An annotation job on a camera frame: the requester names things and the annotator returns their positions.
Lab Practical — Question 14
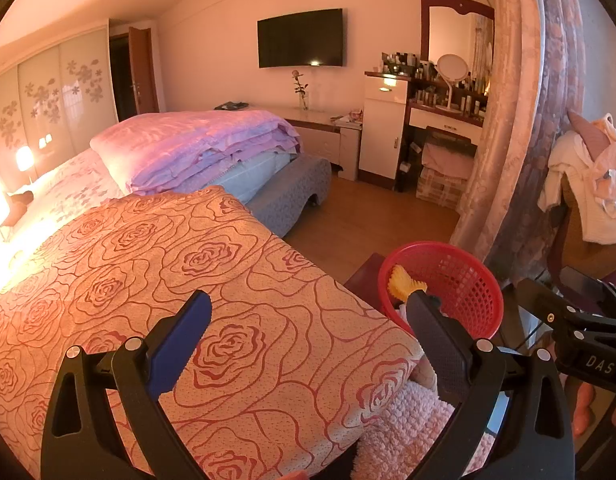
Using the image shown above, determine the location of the small clutter on desk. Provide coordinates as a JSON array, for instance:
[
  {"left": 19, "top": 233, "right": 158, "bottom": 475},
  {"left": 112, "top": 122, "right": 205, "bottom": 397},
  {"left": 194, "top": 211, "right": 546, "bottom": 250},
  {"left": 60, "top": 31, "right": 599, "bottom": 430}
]
[{"left": 332, "top": 109, "right": 365, "bottom": 127}]

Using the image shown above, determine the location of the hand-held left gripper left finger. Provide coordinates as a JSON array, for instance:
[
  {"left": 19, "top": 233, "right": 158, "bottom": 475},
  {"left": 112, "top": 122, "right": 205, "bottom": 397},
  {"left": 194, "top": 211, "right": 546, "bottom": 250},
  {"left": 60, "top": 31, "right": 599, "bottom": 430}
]
[{"left": 40, "top": 290, "right": 213, "bottom": 480}]

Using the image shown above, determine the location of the patterned storage box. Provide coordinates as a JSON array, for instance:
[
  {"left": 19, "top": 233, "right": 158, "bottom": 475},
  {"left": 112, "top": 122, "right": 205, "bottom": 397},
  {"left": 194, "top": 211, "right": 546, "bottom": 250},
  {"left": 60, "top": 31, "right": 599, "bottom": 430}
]
[{"left": 415, "top": 130, "right": 478, "bottom": 207}]

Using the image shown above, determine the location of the rose in glass vase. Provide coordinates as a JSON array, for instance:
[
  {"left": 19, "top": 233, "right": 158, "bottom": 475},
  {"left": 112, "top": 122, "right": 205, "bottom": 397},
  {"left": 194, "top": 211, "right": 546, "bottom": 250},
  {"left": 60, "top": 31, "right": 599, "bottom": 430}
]
[{"left": 291, "top": 70, "right": 309, "bottom": 112}]

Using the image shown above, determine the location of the red plastic basket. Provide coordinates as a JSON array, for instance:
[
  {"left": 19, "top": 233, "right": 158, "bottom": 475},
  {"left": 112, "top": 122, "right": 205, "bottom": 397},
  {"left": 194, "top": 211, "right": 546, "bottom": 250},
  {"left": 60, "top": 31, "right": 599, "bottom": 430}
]
[{"left": 378, "top": 241, "right": 504, "bottom": 353}]

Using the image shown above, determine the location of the dark red stool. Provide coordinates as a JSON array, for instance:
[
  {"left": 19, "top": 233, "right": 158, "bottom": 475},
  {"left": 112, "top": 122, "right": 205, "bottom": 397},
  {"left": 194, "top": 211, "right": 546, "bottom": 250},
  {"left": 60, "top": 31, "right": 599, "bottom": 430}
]
[{"left": 344, "top": 252, "right": 389, "bottom": 313}]

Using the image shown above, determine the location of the black wall television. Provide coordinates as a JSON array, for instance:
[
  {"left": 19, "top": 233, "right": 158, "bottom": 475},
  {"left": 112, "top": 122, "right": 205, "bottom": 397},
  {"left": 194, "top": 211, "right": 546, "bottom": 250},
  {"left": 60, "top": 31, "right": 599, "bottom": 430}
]
[{"left": 257, "top": 8, "right": 345, "bottom": 69}]

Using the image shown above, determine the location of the patterned pink curtain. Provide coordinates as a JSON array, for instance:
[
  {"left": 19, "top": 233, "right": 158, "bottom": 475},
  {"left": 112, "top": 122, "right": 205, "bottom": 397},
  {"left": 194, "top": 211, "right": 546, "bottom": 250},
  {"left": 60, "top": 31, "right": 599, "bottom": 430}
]
[{"left": 448, "top": 0, "right": 588, "bottom": 291}]

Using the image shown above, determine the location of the small glowing table lamp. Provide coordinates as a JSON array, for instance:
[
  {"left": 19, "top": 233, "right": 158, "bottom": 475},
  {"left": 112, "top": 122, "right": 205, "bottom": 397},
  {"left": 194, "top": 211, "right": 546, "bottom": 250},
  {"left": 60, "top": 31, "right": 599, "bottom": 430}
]
[{"left": 15, "top": 146, "right": 35, "bottom": 186}]

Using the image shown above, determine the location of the dressing table with mirror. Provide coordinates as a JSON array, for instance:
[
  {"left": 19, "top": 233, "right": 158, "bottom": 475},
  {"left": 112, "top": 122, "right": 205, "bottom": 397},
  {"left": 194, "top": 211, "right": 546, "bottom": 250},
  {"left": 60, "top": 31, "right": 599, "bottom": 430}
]
[{"left": 395, "top": 0, "right": 496, "bottom": 196}]

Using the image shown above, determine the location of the floral bed sheet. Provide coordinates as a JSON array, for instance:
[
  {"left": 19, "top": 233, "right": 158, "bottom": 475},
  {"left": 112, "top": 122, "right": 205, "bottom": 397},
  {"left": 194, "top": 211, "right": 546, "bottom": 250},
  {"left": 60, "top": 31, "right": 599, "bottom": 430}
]
[{"left": 3, "top": 150, "right": 129, "bottom": 261}]

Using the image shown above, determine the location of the flower print sliding wardrobe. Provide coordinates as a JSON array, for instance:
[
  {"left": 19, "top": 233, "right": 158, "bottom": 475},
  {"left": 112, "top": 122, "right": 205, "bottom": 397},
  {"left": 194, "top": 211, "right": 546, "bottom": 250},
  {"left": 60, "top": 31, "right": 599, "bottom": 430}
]
[{"left": 0, "top": 20, "right": 120, "bottom": 181}]

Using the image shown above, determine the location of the round white makeup mirror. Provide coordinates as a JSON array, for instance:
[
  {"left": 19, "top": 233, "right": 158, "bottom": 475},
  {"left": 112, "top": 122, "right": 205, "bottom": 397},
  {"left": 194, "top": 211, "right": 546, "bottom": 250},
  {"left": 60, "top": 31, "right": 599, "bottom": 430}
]
[{"left": 434, "top": 54, "right": 469, "bottom": 112}]

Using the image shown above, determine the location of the row of cosmetic bottles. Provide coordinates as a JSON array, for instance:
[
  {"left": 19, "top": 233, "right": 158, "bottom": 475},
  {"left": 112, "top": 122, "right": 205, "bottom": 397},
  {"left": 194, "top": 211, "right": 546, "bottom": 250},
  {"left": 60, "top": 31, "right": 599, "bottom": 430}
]
[{"left": 380, "top": 51, "right": 491, "bottom": 121}]

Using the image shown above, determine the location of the white garment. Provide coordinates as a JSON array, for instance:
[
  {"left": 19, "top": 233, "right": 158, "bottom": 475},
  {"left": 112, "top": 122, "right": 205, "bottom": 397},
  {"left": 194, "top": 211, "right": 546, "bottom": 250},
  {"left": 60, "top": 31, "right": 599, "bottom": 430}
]
[{"left": 538, "top": 130, "right": 616, "bottom": 246}]

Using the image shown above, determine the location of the brown wooden door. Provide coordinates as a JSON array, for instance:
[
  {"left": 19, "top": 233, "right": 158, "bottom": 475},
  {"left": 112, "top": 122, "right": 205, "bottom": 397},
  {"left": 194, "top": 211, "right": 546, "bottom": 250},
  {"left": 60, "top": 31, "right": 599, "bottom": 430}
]
[{"left": 128, "top": 26, "right": 161, "bottom": 122}]

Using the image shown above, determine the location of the brown chair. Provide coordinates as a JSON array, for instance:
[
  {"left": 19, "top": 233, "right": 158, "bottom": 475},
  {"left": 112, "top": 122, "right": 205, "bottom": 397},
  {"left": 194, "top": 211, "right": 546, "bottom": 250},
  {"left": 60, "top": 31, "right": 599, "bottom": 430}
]
[{"left": 548, "top": 175, "right": 616, "bottom": 281}]

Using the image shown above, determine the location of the person's right hand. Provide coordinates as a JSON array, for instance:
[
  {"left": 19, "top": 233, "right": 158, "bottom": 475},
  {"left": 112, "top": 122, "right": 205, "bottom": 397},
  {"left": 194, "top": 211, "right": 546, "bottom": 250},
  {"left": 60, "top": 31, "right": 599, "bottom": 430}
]
[{"left": 572, "top": 380, "right": 597, "bottom": 437}]

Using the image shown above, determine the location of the yellow cloth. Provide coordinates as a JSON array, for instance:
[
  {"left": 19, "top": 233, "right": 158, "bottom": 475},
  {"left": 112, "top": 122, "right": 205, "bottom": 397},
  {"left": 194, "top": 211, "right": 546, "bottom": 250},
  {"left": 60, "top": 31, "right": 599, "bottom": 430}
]
[{"left": 387, "top": 265, "right": 429, "bottom": 303}]

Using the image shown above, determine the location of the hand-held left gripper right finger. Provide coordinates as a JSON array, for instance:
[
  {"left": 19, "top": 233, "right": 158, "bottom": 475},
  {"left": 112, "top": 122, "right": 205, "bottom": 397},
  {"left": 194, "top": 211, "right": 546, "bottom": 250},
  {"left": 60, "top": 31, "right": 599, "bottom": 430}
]
[{"left": 405, "top": 290, "right": 576, "bottom": 480}]

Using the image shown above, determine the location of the white tall cabinet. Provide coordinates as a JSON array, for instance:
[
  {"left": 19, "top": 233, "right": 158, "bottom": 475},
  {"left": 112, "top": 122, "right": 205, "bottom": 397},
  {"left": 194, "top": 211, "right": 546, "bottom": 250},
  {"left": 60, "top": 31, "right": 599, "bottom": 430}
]
[{"left": 359, "top": 71, "right": 409, "bottom": 193}]

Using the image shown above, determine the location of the folded pink duvet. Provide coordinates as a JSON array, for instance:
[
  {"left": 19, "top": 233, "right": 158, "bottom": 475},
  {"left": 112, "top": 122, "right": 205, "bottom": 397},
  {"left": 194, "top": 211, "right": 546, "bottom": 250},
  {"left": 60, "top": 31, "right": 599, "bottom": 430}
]
[{"left": 90, "top": 110, "right": 305, "bottom": 196}]

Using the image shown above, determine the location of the low white desk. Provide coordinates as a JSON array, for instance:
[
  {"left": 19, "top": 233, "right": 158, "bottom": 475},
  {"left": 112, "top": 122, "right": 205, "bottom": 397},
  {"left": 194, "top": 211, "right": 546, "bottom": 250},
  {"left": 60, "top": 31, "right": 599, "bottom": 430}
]
[{"left": 240, "top": 105, "right": 363, "bottom": 182}]

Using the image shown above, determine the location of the grey bed frame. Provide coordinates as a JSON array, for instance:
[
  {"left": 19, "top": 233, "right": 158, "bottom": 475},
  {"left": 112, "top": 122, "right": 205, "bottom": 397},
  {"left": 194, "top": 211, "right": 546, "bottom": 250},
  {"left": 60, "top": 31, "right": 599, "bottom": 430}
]
[{"left": 215, "top": 152, "right": 333, "bottom": 241}]

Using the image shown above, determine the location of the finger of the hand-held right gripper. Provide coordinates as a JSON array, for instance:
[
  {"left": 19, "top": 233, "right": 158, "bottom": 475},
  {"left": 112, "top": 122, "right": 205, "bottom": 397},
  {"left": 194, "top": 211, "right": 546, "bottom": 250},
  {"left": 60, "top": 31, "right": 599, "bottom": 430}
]
[{"left": 515, "top": 279, "right": 593, "bottom": 348}]

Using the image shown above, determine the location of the person's pink fluffy clothing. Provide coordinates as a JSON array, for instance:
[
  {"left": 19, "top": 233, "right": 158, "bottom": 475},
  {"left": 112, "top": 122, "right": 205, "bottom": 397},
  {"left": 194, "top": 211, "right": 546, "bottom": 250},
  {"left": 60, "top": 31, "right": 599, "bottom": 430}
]
[{"left": 350, "top": 355, "right": 493, "bottom": 480}]

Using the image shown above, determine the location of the rose pattern bedspread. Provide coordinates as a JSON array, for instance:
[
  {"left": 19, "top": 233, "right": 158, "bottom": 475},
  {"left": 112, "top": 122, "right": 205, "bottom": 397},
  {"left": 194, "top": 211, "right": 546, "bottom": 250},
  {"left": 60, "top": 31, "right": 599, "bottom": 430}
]
[{"left": 0, "top": 185, "right": 423, "bottom": 480}]

